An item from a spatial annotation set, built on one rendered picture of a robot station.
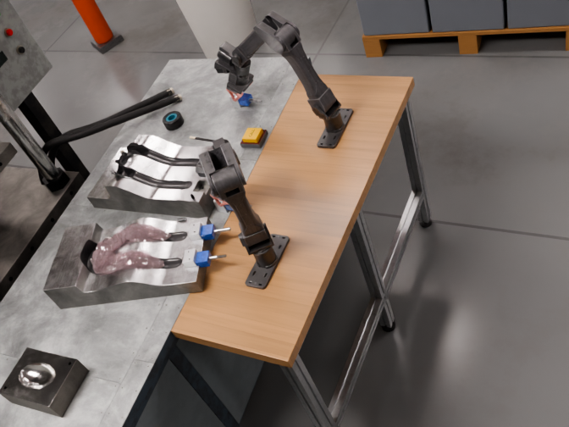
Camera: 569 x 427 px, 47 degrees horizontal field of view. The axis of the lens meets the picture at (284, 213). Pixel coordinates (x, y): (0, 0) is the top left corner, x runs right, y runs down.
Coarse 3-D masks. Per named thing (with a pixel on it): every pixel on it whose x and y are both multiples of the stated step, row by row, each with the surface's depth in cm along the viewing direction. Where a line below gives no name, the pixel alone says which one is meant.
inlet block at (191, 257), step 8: (184, 256) 200; (192, 256) 199; (200, 256) 200; (208, 256) 200; (216, 256) 199; (224, 256) 199; (184, 264) 199; (192, 264) 199; (200, 264) 200; (208, 264) 199
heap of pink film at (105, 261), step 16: (144, 224) 211; (112, 240) 213; (128, 240) 210; (144, 240) 208; (160, 240) 209; (96, 256) 210; (112, 256) 208; (128, 256) 202; (144, 256) 203; (96, 272) 208; (112, 272) 203
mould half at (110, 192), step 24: (144, 144) 236; (168, 144) 237; (144, 168) 230; (168, 168) 231; (192, 168) 226; (96, 192) 237; (120, 192) 226; (144, 192) 224; (168, 192) 222; (192, 192) 217; (192, 216) 222
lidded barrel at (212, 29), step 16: (176, 0) 408; (192, 0) 396; (208, 0) 395; (224, 0) 399; (240, 0) 408; (192, 16) 408; (208, 16) 404; (224, 16) 406; (240, 16) 412; (208, 32) 414; (224, 32) 414; (240, 32) 419; (208, 48) 427
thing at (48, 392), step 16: (32, 352) 194; (48, 352) 192; (16, 368) 191; (32, 368) 191; (48, 368) 189; (64, 368) 186; (80, 368) 189; (16, 384) 187; (32, 384) 188; (48, 384) 186; (64, 384) 183; (80, 384) 189; (16, 400) 187; (32, 400) 182; (48, 400) 180; (64, 400) 184
